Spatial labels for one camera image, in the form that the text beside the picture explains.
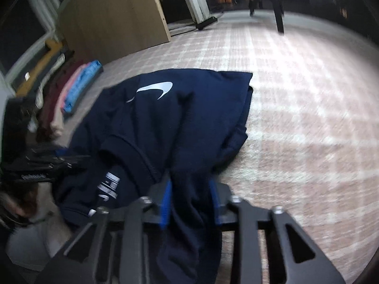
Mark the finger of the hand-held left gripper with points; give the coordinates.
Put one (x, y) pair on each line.
(74, 161)

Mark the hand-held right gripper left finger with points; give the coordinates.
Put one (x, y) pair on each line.
(165, 204)

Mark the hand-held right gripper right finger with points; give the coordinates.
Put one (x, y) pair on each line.
(214, 201)

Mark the navy blue shirt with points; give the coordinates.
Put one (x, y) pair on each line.
(177, 118)

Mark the stack of folded clothes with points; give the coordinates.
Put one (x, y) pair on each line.
(68, 94)

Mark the person's left hand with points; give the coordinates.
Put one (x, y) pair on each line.
(17, 198)

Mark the light wooden board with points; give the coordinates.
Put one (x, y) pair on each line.
(112, 20)

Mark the black tripod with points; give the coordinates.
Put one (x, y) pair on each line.
(278, 14)

